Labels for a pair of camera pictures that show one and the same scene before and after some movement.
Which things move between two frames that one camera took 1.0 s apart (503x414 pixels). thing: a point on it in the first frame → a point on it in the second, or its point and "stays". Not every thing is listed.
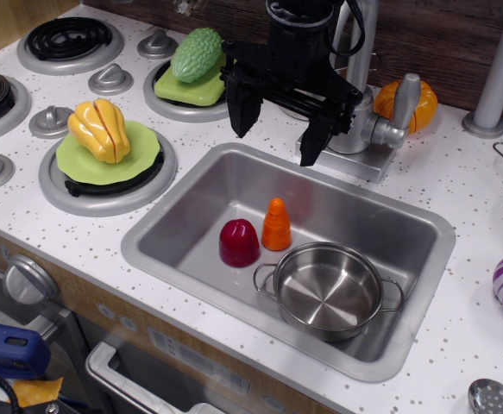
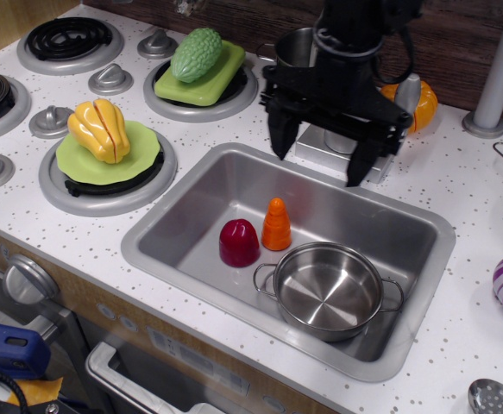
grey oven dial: (27, 282) stays
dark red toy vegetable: (239, 243) stays
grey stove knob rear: (158, 46) stays
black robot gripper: (294, 67) → (342, 90)
